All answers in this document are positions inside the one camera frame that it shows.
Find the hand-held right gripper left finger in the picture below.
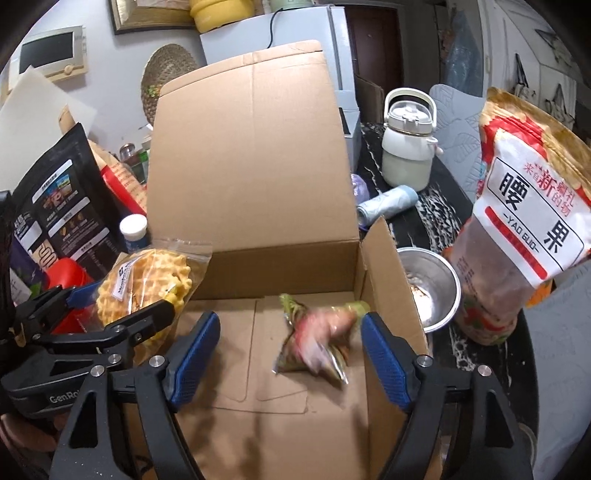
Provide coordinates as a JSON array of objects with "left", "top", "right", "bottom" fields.
[{"left": 54, "top": 311, "right": 222, "bottom": 480}]

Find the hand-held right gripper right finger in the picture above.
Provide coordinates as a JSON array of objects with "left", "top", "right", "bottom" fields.
[{"left": 360, "top": 312, "right": 539, "bottom": 480}]

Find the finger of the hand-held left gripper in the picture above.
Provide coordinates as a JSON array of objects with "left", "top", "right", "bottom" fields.
[
  {"left": 15, "top": 283, "right": 101, "bottom": 334},
  {"left": 31, "top": 299, "right": 177, "bottom": 371}
]

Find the clear bag of waffles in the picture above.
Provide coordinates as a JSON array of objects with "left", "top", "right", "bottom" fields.
[{"left": 96, "top": 237, "right": 214, "bottom": 365}]

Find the triangular green snack packet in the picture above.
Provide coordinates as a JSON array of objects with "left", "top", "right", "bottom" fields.
[{"left": 272, "top": 293, "right": 372, "bottom": 385}]

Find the brown cardboard box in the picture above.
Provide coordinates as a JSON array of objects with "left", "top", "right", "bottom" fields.
[{"left": 124, "top": 40, "right": 444, "bottom": 480}]

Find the person's left hand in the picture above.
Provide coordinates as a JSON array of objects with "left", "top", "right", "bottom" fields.
[{"left": 0, "top": 411, "right": 68, "bottom": 463}]

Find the red plastic canister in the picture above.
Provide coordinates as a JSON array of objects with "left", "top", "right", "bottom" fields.
[{"left": 45, "top": 257, "right": 100, "bottom": 334}]

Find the purple snack bag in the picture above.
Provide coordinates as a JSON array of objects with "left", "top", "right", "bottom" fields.
[{"left": 8, "top": 239, "right": 48, "bottom": 303}]

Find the small white-capped blue bottle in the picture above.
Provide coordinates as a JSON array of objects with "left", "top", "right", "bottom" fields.
[{"left": 119, "top": 213, "right": 149, "bottom": 254}]

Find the steel bowl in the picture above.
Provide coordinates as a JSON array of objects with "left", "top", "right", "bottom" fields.
[{"left": 396, "top": 247, "right": 462, "bottom": 334}]

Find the black stand-up pouch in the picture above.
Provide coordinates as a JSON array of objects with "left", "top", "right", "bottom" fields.
[{"left": 11, "top": 122, "right": 129, "bottom": 287}]

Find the roll of blue bags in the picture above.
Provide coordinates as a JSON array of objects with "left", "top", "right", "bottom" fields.
[{"left": 356, "top": 185, "right": 419, "bottom": 230}]

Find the white foam board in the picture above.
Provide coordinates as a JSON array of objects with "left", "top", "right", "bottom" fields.
[{"left": 0, "top": 65, "right": 99, "bottom": 192}]

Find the large red white nut bag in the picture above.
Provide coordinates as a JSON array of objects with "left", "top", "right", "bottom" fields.
[{"left": 442, "top": 87, "right": 591, "bottom": 347}]

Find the round woven mat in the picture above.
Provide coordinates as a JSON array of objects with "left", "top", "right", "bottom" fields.
[{"left": 141, "top": 44, "right": 199, "bottom": 126}]

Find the gold framed picture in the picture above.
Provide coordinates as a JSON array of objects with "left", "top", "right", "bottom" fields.
[{"left": 108, "top": 0, "right": 204, "bottom": 36}]

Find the yellow pot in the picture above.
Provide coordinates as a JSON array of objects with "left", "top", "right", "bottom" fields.
[{"left": 189, "top": 0, "right": 256, "bottom": 33}]

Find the canvas tote bag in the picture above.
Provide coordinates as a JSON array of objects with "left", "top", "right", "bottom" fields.
[{"left": 508, "top": 52, "right": 533, "bottom": 97}]

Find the hanging blue plastic bag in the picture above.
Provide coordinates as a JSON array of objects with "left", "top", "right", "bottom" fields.
[{"left": 444, "top": 13, "right": 484, "bottom": 99}]

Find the dark wooden door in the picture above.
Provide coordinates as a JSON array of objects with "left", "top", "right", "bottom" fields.
[{"left": 344, "top": 7, "right": 400, "bottom": 77}]

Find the white fridge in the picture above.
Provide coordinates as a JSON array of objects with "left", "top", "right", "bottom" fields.
[{"left": 199, "top": 7, "right": 361, "bottom": 112}]

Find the green electric kettle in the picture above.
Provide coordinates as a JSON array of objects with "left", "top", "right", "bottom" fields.
[{"left": 269, "top": 0, "right": 315, "bottom": 14}]

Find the wall intercom panel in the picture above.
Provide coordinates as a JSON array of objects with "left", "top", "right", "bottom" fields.
[{"left": 9, "top": 25, "right": 89, "bottom": 83}]

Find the black power cable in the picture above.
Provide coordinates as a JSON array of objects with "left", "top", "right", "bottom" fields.
[{"left": 269, "top": 7, "right": 285, "bottom": 49}]

